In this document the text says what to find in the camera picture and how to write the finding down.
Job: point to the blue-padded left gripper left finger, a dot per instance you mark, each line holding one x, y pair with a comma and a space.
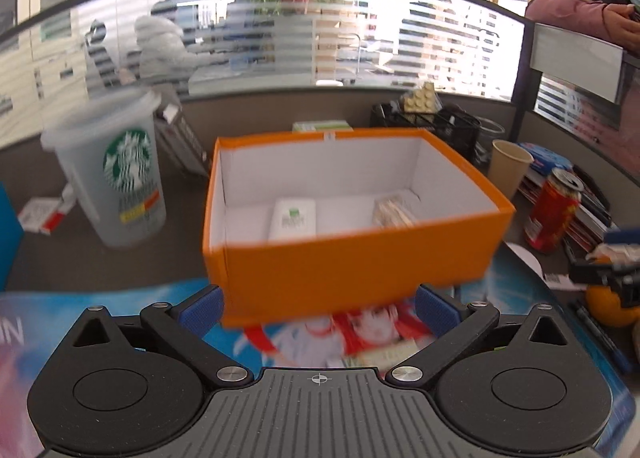
178, 331

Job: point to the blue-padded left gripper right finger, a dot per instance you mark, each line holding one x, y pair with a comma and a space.
460, 329

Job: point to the anime printed desk mat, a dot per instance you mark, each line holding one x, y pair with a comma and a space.
32, 324

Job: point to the beige wrapped snack packet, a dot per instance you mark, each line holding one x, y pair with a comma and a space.
392, 211

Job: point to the orange fruit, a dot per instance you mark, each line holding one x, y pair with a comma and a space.
604, 305

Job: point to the red drink can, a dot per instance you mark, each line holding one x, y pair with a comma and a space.
554, 209

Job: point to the orange cardboard box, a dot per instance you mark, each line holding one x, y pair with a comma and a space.
351, 263

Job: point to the white green small packet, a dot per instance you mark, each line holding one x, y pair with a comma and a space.
293, 219

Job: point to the brown paper cup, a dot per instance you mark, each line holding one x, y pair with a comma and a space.
508, 165

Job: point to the stack of magazines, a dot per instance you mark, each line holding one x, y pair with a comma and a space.
592, 219

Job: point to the black white pen box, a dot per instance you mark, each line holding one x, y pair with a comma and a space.
179, 141

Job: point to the white red card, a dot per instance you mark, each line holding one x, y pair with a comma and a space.
44, 215

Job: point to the blue paper folder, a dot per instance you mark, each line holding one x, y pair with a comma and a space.
11, 234

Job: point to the translucent Starbucks plastic cup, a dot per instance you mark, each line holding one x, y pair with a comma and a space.
107, 151

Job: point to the yellow toy brick block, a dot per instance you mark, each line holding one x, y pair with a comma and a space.
423, 100

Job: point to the person in pink sweater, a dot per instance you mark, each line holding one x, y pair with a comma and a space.
614, 21

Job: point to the black wire desk organizer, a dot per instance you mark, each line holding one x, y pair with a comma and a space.
454, 126

